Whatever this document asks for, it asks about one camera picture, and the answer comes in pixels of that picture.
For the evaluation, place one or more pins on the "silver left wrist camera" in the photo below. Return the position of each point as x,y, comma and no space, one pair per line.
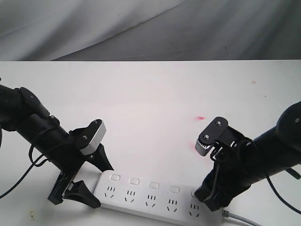
91,137

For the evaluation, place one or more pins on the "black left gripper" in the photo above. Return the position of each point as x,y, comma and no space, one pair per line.
68,158

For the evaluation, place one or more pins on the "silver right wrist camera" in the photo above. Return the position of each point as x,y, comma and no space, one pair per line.
210,134

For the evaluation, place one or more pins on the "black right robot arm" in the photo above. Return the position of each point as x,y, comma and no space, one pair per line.
274,151

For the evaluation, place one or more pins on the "white five-socket power strip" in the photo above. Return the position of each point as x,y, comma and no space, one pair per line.
160,200

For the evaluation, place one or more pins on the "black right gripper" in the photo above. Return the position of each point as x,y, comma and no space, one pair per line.
223,182

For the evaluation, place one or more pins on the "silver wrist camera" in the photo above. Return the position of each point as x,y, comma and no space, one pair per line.
91,137
210,134

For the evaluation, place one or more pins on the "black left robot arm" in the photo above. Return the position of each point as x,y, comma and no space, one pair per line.
22,111

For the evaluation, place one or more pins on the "white backdrop cloth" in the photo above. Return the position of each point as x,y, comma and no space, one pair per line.
149,30

